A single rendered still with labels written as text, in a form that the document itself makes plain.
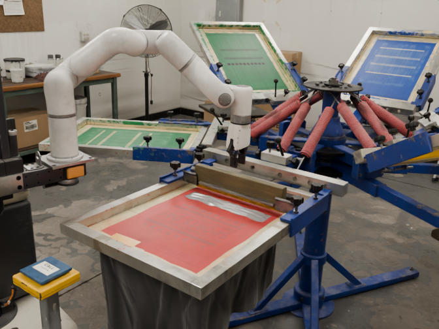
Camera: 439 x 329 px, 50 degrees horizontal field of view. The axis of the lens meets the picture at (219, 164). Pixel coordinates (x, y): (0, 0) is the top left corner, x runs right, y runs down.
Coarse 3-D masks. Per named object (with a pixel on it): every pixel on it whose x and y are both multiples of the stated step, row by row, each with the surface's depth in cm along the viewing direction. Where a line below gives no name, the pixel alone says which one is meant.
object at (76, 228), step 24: (144, 192) 178; (168, 192) 188; (288, 192) 186; (96, 216) 159; (96, 240) 142; (264, 240) 145; (144, 264) 131; (168, 264) 130; (240, 264) 134; (192, 288) 121; (216, 288) 126
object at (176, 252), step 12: (240, 204) 179; (252, 204) 179; (228, 216) 169; (240, 216) 169; (276, 216) 170; (252, 228) 160; (168, 240) 150; (228, 240) 151; (240, 240) 152; (156, 252) 143; (168, 252) 143; (180, 252) 143; (192, 252) 143; (204, 252) 144; (216, 252) 144; (180, 264) 136; (192, 264) 137; (204, 264) 137
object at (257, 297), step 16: (272, 256) 173; (240, 272) 152; (256, 272) 162; (272, 272) 177; (224, 288) 145; (240, 288) 157; (256, 288) 164; (208, 304) 139; (224, 304) 149; (240, 304) 160; (256, 304) 167; (208, 320) 144; (224, 320) 151
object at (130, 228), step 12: (192, 192) 189; (204, 192) 189; (168, 204) 176; (192, 204) 177; (204, 204) 178; (144, 216) 166; (108, 228) 156; (120, 228) 156; (132, 228) 157; (144, 228) 157; (144, 240) 149; (156, 240) 150
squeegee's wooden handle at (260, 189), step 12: (204, 168) 187; (216, 168) 185; (204, 180) 189; (216, 180) 185; (228, 180) 181; (240, 180) 178; (252, 180) 175; (240, 192) 179; (252, 192) 176; (264, 192) 173; (276, 192) 169
